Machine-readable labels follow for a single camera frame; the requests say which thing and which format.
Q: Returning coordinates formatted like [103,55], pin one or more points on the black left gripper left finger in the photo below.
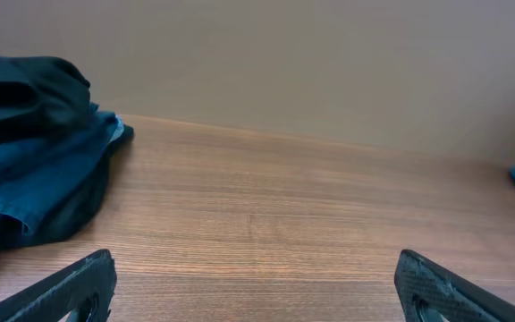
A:
[81,292]

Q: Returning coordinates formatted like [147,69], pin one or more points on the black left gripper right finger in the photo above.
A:
[428,292]

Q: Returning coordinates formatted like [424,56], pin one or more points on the navy folded garment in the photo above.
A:
[52,186]

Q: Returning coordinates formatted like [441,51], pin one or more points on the black folded garment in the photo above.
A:
[40,95]

